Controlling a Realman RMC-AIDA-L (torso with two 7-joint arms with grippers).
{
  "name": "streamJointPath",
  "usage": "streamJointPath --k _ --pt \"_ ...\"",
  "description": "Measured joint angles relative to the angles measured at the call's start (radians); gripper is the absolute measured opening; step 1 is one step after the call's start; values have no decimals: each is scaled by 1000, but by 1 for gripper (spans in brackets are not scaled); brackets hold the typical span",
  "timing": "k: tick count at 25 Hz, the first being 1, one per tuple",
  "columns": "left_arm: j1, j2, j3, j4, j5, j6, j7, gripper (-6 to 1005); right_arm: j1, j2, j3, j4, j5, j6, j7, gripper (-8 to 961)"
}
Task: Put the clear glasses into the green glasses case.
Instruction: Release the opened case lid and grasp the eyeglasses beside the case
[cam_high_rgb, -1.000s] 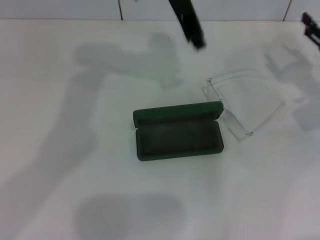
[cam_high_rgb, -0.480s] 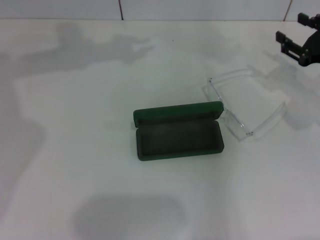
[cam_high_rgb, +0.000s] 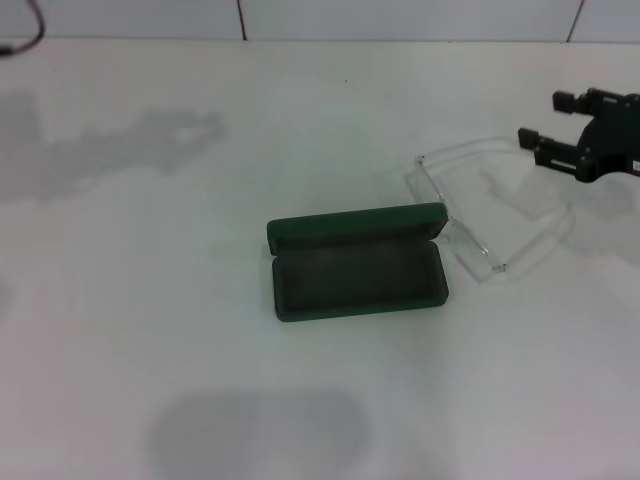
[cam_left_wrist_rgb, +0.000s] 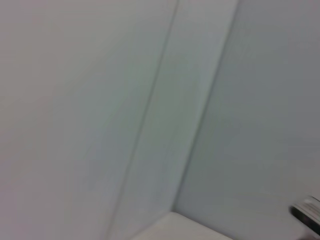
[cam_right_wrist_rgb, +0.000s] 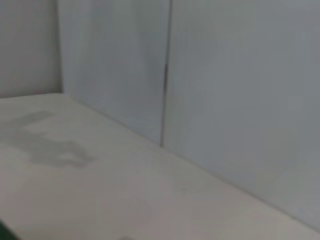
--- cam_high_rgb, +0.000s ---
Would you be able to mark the green glasses case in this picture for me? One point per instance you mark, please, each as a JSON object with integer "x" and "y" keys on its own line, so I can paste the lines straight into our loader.
{"x": 350, "y": 280}

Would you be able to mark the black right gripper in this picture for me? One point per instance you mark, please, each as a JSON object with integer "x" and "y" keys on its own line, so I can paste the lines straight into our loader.
{"x": 610, "y": 140}

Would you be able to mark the clear white glasses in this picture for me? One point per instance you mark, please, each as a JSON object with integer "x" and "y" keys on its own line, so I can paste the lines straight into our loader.
{"x": 470, "y": 250}

